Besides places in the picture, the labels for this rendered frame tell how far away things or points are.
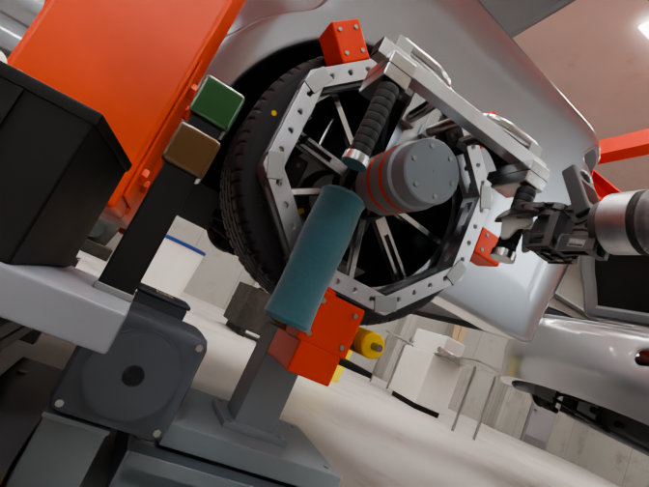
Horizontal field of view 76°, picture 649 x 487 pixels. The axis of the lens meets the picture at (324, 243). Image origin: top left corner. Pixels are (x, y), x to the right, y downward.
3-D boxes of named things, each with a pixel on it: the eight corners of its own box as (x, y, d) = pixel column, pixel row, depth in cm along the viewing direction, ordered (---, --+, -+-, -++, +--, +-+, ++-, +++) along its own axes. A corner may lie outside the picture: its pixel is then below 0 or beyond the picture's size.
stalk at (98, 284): (132, 299, 38) (235, 109, 42) (130, 302, 35) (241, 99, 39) (96, 283, 37) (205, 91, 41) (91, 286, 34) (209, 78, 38)
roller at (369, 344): (329, 339, 116) (338, 320, 117) (384, 366, 89) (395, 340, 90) (312, 331, 114) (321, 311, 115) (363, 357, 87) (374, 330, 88)
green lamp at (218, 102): (221, 143, 42) (239, 109, 42) (228, 132, 38) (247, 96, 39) (183, 121, 40) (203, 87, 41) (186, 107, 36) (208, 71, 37)
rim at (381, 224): (211, 225, 108) (360, 317, 124) (227, 219, 87) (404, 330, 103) (306, 76, 119) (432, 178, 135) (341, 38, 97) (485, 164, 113)
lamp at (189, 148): (198, 186, 41) (216, 152, 41) (202, 180, 37) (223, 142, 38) (158, 165, 39) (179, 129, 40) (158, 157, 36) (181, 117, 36)
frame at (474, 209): (422, 338, 102) (495, 149, 112) (438, 344, 96) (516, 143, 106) (219, 237, 84) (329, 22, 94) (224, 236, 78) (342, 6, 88)
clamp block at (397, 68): (379, 108, 76) (390, 85, 77) (407, 91, 68) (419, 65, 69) (356, 93, 75) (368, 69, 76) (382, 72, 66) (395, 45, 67)
